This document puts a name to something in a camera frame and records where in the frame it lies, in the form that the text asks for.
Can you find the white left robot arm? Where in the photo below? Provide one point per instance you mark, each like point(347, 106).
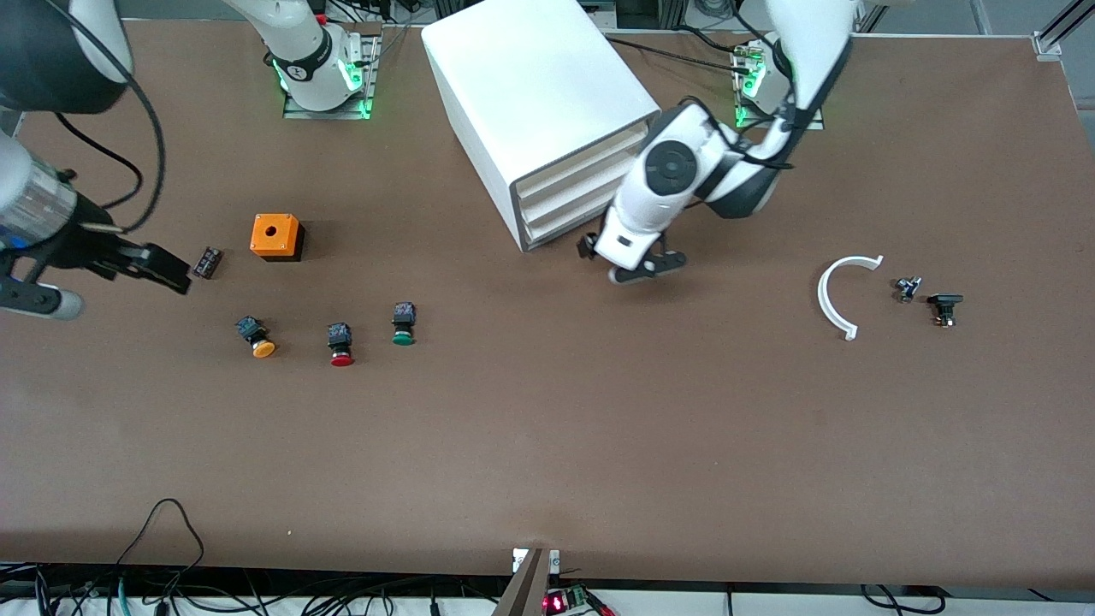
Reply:
point(676, 167)

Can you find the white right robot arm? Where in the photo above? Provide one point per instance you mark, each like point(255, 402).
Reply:
point(51, 51)

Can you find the black component with brass end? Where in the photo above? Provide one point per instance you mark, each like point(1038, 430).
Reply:
point(944, 301)

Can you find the green board with red light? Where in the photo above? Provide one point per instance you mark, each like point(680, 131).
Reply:
point(556, 603)

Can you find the white drawer cabinet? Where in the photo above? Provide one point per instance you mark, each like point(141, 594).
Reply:
point(530, 77)

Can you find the aluminium frame profile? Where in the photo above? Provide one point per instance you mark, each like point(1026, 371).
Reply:
point(1056, 34)

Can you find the orange push button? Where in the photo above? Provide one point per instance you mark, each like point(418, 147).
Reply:
point(257, 338)

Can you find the small black contact block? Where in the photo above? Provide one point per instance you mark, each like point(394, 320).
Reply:
point(210, 261)

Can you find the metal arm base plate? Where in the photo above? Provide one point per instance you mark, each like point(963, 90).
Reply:
point(295, 109)
point(813, 124)

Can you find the orange button enclosure box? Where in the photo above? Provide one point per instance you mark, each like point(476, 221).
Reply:
point(274, 233)

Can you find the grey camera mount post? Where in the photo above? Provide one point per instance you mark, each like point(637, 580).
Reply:
point(523, 590)

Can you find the white curved plastic arc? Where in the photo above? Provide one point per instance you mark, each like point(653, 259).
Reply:
point(823, 299)

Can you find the red push button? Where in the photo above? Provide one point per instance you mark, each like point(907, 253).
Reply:
point(340, 342)

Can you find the green push button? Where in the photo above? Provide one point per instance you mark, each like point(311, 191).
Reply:
point(404, 323)

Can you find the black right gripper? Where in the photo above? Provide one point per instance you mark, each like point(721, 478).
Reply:
point(85, 246)

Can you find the small grey black component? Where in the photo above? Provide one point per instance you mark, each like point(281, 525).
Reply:
point(905, 289)

